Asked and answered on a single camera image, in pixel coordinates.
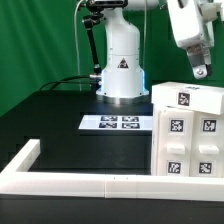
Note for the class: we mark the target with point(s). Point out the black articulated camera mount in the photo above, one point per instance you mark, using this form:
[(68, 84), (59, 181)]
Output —
[(92, 36)]

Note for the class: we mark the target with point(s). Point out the white flat tagged panel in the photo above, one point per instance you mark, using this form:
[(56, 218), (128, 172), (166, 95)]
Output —
[(116, 123)]

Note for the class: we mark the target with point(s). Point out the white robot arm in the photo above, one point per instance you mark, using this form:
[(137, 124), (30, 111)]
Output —
[(123, 80)]

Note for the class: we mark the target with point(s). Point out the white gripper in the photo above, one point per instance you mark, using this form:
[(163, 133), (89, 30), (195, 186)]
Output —
[(189, 31)]

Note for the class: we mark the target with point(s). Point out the white U-shaped boundary frame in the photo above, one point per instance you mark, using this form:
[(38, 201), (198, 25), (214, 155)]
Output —
[(17, 179)]

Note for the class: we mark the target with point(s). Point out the white cabinet door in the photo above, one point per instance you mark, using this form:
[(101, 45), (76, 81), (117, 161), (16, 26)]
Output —
[(172, 139), (207, 152)]

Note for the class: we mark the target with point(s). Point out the small white tagged block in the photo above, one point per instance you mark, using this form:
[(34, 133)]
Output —
[(193, 97)]

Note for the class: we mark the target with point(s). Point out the white cabinet body box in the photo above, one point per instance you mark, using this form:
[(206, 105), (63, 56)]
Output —
[(187, 143)]

